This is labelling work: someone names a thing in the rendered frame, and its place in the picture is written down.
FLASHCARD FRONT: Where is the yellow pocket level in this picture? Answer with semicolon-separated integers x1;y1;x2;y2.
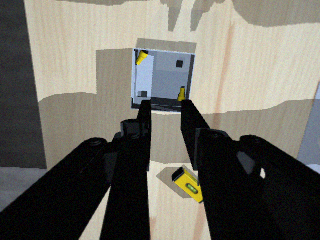
172;167;203;204

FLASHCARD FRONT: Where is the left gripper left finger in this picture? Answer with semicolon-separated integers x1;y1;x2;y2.
0;100;152;240

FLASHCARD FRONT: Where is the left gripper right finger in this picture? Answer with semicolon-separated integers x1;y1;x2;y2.
181;99;320;240

